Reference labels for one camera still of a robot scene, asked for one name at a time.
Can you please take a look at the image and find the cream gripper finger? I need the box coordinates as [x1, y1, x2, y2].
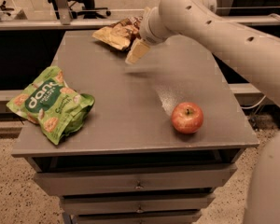
[125, 38, 150, 64]

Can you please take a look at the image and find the brown chip bag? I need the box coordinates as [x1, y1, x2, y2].
[92, 16, 143, 50]

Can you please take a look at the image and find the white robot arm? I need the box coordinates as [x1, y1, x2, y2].
[126, 0, 280, 224]

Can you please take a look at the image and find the green rice chip bag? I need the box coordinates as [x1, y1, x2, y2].
[7, 66, 95, 145]

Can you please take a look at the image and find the black office chair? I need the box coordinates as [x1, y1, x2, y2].
[48, 0, 111, 19]

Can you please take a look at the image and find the red apple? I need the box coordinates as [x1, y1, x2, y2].
[171, 102, 203, 134]

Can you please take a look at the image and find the grey drawer cabinet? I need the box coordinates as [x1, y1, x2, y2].
[13, 31, 258, 224]

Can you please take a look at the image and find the metal railing frame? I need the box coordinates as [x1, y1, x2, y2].
[0, 0, 280, 31]

